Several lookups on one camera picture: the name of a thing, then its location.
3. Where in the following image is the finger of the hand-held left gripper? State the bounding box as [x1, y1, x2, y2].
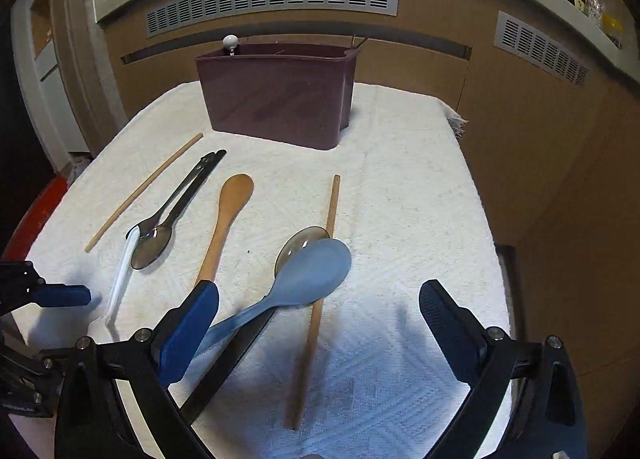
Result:
[0, 261, 92, 314]
[0, 339, 81, 390]

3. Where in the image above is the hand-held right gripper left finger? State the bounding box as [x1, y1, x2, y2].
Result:
[54, 280, 221, 459]

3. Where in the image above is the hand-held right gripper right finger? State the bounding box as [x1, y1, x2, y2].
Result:
[419, 280, 589, 459]

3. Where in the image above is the white plastic spoon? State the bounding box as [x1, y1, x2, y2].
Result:
[89, 229, 141, 345]

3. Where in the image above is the wooden chopstick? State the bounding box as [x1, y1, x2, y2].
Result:
[286, 175, 342, 431]
[84, 133, 204, 254]

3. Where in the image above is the metal spoon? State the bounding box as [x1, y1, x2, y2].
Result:
[127, 151, 217, 245]

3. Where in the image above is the light blue plastic spoon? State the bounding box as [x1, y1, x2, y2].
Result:
[192, 238, 352, 355]

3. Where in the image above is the wooden spoon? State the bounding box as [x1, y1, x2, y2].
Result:
[195, 174, 255, 290]

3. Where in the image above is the maroon plastic utensil holder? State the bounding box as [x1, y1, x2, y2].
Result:
[194, 43, 362, 150]

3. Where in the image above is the red round object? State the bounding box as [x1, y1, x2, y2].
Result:
[7, 176, 71, 262]

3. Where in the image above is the white woven towel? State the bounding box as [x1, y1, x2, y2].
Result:
[10, 81, 516, 459]

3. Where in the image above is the brown wooden cabinet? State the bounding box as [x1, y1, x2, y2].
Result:
[65, 0, 640, 459]

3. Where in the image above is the short grey vent grille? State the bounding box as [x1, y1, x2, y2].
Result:
[494, 11, 591, 87]

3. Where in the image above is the yellow container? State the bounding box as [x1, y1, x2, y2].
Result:
[602, 14, 626, 44]

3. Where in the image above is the white wooden frame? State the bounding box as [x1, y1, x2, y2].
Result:
[10, 0, 96, 160]

